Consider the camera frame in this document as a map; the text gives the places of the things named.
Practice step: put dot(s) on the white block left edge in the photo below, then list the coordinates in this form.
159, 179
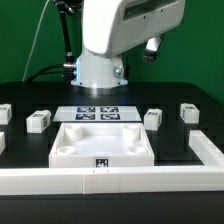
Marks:
2, 142

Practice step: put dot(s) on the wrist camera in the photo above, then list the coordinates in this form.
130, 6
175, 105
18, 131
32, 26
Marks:
152, 47

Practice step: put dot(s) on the white square table top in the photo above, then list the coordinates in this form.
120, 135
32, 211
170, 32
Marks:
101, 145

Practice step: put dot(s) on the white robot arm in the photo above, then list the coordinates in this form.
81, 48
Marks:
112, 27

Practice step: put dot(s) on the white fence obstacle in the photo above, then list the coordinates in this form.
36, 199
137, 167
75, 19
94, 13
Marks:
208, 176

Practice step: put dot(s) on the white marker tag sheet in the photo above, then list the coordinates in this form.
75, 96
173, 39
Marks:
97, 114

